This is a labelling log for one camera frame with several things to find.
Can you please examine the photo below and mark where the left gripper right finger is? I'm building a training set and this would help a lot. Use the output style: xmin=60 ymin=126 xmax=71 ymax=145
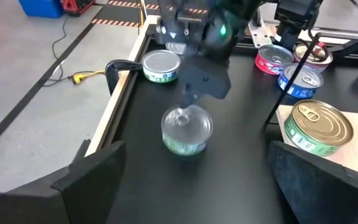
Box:
xmin=267 ymin=141 xmax=358 ymax=224

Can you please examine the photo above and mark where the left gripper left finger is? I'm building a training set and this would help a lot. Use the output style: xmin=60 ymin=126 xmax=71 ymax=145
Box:
xmin=0 ymin=140 xmax=127 ymax=224

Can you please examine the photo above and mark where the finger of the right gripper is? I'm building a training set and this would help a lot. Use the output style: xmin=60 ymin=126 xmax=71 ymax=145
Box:
xmin=181 ymin=58 xmax=203 ymax=108
xmin=198 ymin=58 xmax=232 ymax=100

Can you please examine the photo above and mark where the silver-lid green tuna can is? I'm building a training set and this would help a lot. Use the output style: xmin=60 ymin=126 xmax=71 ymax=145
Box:
xmin=160 ymin=104 xmax=214 ymax=156

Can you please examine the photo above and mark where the gold-lid green tuna can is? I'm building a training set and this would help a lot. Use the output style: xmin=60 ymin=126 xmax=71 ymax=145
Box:
xmin=283 ymin=98 xmax=354 ymax=157

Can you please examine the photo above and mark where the silver-lid white-green can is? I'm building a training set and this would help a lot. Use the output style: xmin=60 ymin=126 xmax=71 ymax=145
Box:
xmin=141 ymin=49 xmax=181 ymax=84

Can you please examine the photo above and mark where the silver-lid red can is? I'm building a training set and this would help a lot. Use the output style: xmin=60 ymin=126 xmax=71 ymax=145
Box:
xmin=254 ymin=44 xmax=295 ymax=77
xmin=165 ymin=42 xmax=188 ymax=56

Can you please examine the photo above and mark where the black table clamp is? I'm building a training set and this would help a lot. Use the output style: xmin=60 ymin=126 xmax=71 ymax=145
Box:
xmin=104 ymin=58 xmax=144 ymax=96

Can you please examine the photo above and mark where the silver-lid blue can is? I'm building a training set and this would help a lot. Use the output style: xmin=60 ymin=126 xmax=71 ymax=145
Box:
xmin=277 ymin=63 xmax=324 ymax=100

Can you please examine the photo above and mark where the hazard striped floor mat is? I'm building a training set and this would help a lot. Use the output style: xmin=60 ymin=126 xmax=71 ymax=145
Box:
xmin=90 ymin=0 xmax=209 ymax=29

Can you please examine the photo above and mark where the red and black object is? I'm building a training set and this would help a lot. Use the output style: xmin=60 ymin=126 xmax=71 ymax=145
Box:
xmin=61 ymin=0 xmax=96 ymax=17

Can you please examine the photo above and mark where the blue plastic bin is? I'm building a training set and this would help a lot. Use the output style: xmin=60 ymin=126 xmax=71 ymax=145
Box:
xmin=17 ymin=0 xmax=65 ymax=19

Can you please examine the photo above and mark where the yellow extension cord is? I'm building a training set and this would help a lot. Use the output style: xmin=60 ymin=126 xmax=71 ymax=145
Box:
xmin=68 ymin=68 xmax=107 ymax=85

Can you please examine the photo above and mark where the black floor cable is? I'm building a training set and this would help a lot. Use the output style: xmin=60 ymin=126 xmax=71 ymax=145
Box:
xmin=40 ymin=15 xmax=74 ymax=88

